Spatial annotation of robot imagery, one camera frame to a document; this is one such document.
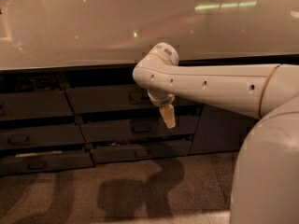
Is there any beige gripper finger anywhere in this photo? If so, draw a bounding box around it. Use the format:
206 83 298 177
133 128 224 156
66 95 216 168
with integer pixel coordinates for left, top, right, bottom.
159 105 176 129

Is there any dark grey drawer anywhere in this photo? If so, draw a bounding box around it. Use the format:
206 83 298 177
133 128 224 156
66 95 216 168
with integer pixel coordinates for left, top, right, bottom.
0 124 84 150
80 116 199 143
0 150 93 175
91 140 192 164
64 83 206 115
0 91 72 121

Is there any white robot base body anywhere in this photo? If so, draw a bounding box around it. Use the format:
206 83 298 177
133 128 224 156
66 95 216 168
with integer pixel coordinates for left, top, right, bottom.
230 97 299 224

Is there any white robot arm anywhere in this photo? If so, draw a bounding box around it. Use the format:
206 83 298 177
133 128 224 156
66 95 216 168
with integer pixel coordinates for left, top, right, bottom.
133 43 299 128

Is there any dark grey cabinet door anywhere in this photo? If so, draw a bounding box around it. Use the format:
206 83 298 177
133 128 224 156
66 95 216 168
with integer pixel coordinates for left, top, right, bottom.
190 105 255 154

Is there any grey counter cabinet frame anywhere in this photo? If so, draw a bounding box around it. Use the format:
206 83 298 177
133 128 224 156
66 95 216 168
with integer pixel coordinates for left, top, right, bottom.
0 53 299 177

